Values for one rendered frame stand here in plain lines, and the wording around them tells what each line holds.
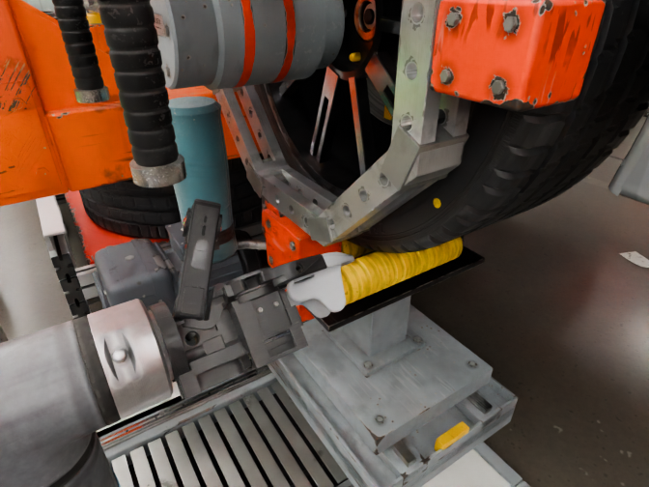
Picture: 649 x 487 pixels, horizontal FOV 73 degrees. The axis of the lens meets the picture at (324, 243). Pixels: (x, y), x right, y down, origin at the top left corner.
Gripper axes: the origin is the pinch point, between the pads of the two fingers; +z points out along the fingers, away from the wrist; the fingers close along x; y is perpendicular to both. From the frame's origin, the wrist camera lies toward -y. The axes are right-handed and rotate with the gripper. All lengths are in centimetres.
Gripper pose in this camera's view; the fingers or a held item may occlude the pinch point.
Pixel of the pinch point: (340, 256)
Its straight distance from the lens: 48.2
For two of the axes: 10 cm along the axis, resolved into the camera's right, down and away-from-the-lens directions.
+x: 3.9, -3.0, -8.7
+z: 8.4, -2.8, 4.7
